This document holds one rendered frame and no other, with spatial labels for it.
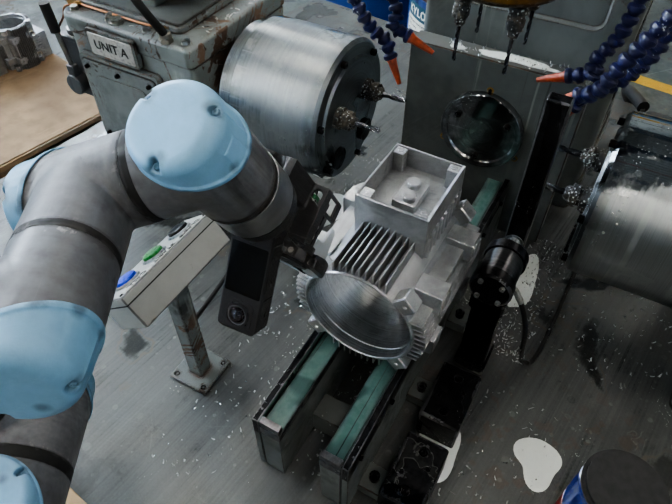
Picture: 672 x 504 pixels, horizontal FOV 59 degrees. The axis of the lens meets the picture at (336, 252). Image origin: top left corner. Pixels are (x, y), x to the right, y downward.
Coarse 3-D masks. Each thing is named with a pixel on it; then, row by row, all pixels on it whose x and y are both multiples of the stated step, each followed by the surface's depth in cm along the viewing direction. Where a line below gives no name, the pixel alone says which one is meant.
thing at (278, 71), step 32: (256, 32) 98; (288, 32) 97; (320, 32) 97; (224, 64) 99; (256, 64) 96; (288, 64) 94; (320, 64) 93; (352, 64) 96; (224, 96) 101; (256, 96) 96; (288, 96) 94; (320, 96) 92; (352, 96) 101; (256, 128) 99; (288, 128) 96; (320, 128) 94; (352, 128) 98; (320, 160) 100
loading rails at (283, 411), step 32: (480, 192) 107; (480, 224) 100; (480, 256) 110; (448, 320) 100; (320, 352) 84; (352, 352) 93; (288, 384) 81; (320, 384) 84; (384, 384) 81; (416, 384) 92; (256, 416) 77; (288, 416) 78; (320, 416) 86; (352, 416) 78; (384, 416) 80; (288, 448) 82; (352, 448) 74; (352, 480) 76
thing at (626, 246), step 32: (640, 128) 79; (608, 160) 80; (640, 160) 77; (576, 192) 84; (608, 192) 77; (640, 192) 76; (576, 224) 99; (608, 224) 78; (640, 224) 77; (576, 256) 84; (608, 256) 81; (640, 256) 78; (640, 288) 83
